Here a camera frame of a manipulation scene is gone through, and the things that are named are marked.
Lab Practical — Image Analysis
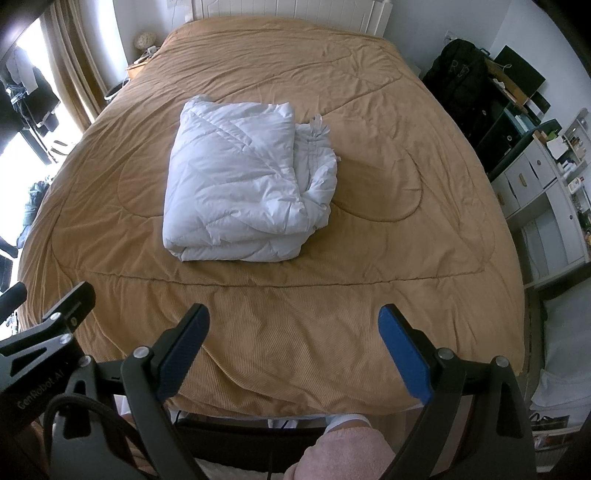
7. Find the black flat screen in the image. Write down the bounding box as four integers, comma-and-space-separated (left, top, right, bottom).
494, 45, 552, 114

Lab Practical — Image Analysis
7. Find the dark desk shelf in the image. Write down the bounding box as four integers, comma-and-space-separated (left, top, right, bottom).
478, 90, 561, 183

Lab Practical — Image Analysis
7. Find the beige curtain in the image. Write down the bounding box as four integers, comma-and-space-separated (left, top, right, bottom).
44, 0, 109, 132

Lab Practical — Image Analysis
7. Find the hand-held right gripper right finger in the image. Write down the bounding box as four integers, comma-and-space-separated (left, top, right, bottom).
378, 304, 536, 480

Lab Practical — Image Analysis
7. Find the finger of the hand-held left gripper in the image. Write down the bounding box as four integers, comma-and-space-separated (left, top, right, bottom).
0, 281, 96, 370

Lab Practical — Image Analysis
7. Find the wooden nightstand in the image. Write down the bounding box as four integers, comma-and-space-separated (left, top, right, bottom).
126, 48, 160, 79

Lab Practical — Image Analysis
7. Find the tan bed blanket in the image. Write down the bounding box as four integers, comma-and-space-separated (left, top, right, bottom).
21, 17, 527, 416

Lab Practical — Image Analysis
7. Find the white folded cloth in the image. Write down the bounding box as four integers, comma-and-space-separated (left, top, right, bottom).
530, 368, 591, 414

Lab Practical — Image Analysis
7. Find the white wooden headboard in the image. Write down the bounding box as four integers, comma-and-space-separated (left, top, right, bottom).
185, 0, 393, 38

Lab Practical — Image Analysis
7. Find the black backpack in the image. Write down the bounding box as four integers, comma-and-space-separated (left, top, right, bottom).
422, 39, 492, 139

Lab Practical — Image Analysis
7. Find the black cable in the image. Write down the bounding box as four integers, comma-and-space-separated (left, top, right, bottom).
41, 394, 158, 480

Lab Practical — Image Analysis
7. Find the hanging black coat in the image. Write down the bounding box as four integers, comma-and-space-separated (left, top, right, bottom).
18, 69, 63, 138

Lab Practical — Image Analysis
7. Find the white puffer jacket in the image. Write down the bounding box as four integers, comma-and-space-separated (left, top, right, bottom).
161, 95, 340, 263

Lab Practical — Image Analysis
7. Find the hanging grey white garment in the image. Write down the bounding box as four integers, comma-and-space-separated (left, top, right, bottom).
7, 46, 38, 88

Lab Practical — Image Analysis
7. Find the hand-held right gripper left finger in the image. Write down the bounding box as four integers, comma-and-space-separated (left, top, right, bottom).
45, 302, 212, 480

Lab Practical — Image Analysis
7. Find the black cylindrical handle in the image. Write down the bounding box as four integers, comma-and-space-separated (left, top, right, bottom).
0, 282, 27, 315

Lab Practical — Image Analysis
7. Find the white drawer cabinet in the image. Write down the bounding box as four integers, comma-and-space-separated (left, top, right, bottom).
492, 108, 591, 289

